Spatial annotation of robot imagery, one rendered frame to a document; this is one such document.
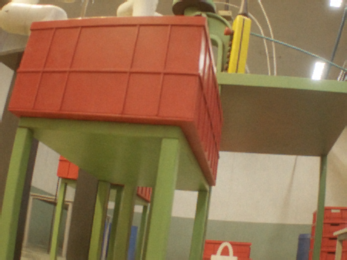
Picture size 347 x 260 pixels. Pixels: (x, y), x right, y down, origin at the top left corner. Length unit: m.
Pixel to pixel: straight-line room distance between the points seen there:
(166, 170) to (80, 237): 1.13
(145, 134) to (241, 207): 9.19
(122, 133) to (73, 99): 0.12
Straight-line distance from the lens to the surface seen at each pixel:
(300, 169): 10.14
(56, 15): 1.59
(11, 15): 1.61
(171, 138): 0.73
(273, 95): 1.53
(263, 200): 9.92
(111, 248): 2.00
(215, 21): 1.92
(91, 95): 0.78
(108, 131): 0.77
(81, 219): 1.81
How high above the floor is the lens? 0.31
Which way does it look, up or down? 18 degrees up
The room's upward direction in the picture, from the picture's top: 8 degrees clockwise
